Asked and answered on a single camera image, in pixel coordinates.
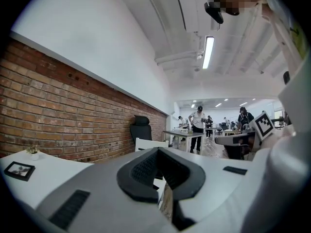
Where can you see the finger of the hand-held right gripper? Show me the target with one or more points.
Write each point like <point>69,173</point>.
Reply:
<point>226,140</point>

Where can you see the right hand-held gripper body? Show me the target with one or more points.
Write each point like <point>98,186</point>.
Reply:
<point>263,126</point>

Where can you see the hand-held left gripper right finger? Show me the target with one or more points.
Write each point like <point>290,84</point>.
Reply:
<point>218,186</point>

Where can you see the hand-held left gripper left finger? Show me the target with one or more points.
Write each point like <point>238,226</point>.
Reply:
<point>102,198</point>

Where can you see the person's right forearm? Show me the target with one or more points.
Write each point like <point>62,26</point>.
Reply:
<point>279,139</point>

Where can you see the dark top table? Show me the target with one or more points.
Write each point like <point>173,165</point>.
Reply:
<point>184,133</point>

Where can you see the white rectangular table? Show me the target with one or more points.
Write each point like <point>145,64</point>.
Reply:
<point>53,176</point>

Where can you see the white wooden chair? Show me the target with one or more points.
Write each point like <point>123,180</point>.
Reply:
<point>150,143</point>

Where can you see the black office chair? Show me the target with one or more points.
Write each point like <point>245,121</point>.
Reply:
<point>141,132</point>

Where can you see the small plant in white pot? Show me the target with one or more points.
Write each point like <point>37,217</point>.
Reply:
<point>34,156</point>

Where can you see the person's torso and legs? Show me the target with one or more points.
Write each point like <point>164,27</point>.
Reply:
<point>286,40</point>

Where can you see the long ceiling lamp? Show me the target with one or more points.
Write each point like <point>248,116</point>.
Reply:
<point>208,52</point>

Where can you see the white ceiling air conditioner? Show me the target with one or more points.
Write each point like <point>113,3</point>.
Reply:
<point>194,8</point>

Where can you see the black picture frame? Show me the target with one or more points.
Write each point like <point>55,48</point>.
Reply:
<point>19,171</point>

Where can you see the black head-worn camera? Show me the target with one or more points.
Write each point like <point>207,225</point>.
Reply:
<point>213,12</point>

